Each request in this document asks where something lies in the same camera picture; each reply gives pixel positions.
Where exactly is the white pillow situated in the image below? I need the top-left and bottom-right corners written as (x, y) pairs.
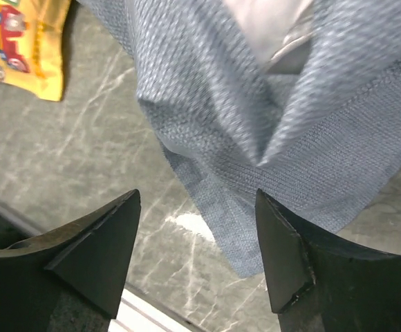
top-left (224, 0), bottom-right (314, 75)

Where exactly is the blue-grey pillowcase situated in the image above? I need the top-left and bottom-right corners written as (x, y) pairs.
top-left (84, 1), bottom-right (401, 277)

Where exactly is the aluminium rail frame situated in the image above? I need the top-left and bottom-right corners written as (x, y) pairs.
top-left (0, 188), bottom-right (205, 332)

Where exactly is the yellow cartoon car pillow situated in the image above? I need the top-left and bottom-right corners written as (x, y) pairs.
top-left (0, 0), bottom-right (71, 102)

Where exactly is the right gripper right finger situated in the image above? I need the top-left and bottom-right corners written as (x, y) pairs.
top-left (255, 191), bottom-right (401, 332)

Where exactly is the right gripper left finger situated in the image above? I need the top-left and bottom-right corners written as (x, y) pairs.
top-left (0, 188), bottom-right (142, 332)

